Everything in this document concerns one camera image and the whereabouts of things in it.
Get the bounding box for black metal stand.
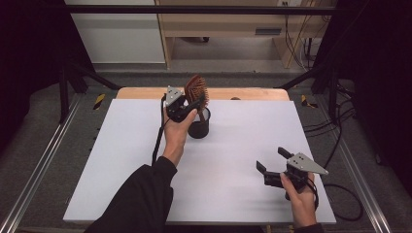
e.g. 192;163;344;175
58;60;121;124
275;63;340;121

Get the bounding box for person's right hand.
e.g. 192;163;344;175
280;173;317;229

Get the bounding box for black floor cables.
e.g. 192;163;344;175
303;83;358;170

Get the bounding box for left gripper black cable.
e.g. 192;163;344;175
151;94;171;167

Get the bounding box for black metal crossbar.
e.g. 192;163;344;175
62;4;338;15

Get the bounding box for light wooden desk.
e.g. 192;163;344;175
154;0;335;70

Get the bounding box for wooden paddle hairbrush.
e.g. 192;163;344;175
184;74;210;122

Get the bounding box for black curtain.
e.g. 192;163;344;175
0;0;95;151
315;0;412;187

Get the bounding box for white cabinet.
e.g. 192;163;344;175
64;0;166;64

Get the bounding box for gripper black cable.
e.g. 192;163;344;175
151;94;171;167
307;178;364;223

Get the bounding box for aluminium floor rail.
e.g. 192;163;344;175
0;93;83;233
336;138;394;233

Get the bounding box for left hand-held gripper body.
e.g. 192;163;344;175
164;85;195;123

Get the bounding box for cables under desk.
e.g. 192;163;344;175
284;14;313;71

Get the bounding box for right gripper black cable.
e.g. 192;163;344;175
307;178;364;223

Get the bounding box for person's left hand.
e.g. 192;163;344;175
161;109;198;168

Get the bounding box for yellow black tape marker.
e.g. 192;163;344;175
300;94;319;109
92;93;107;111

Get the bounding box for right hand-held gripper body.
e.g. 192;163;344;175
263;152;328;200

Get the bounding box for black mesh pen holder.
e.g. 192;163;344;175
187;107;212;140

